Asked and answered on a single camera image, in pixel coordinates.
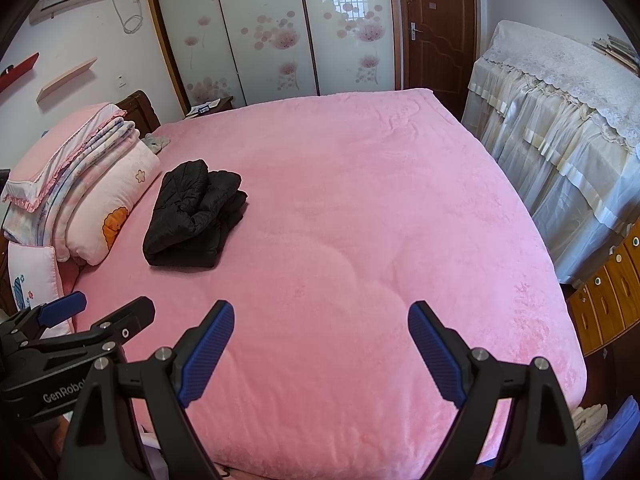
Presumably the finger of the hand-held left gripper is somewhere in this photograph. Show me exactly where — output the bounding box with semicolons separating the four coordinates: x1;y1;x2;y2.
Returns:
0;291;87;356
20;296;156;356

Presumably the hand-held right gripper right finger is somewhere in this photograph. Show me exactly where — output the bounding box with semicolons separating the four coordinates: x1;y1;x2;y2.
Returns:
407;301;586;480

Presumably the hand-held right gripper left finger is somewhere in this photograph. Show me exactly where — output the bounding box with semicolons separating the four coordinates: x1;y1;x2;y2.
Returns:
57;300;236;480

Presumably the black puffer jacket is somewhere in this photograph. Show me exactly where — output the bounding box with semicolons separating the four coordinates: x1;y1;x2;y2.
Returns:
142;159;249;268

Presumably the pink embroidered pillow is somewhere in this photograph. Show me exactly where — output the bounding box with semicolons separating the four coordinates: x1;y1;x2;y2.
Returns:
7;242;76;338

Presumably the pink cartoon pillow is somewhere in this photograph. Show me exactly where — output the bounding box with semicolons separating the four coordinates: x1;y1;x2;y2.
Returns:
65;142;162;267

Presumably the pink bed blanket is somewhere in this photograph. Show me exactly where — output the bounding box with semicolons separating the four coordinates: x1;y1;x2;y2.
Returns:
65;88;588;476

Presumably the folded pastel striped quilt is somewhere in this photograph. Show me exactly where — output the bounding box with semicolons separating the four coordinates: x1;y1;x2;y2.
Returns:
2;116;142;261

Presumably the white knitted cloth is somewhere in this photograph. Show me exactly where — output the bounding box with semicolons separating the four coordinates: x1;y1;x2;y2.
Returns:
571;404;609;443

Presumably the grey plush toy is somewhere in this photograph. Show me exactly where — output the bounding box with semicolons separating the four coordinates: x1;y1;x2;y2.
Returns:
140;132;170;153

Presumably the wooden drawer cabinet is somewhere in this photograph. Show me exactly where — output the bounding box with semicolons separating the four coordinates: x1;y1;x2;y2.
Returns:
567;222;640;358

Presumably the blue tote bag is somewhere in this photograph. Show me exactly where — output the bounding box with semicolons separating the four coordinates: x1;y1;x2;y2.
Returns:
580;395;640;480

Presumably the dark wooden headboard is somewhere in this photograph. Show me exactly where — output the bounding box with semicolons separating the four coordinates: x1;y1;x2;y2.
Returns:
116;90;162;131

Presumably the wooden nightstand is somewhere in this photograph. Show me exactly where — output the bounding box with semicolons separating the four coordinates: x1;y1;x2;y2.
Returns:
182;96;235;120

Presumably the brown wooden door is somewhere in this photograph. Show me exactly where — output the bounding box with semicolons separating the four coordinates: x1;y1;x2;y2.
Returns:
397;0;488;122

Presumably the floral sliding-door wardrobe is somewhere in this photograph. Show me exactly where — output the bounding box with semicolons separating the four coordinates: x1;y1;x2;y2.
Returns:
141;0;403;108

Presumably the stack of books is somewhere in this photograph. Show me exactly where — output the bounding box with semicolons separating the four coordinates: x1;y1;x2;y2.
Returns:
591;34;640;76

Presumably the light wooden wall shelf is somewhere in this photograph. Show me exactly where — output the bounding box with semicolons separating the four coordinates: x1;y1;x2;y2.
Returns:
36;57;98;105

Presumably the red wall shelf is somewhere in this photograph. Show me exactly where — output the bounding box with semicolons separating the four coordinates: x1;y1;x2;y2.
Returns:
0;52;40;95

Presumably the white power cable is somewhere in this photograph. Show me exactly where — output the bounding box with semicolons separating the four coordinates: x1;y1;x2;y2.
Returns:
111;0;145;35

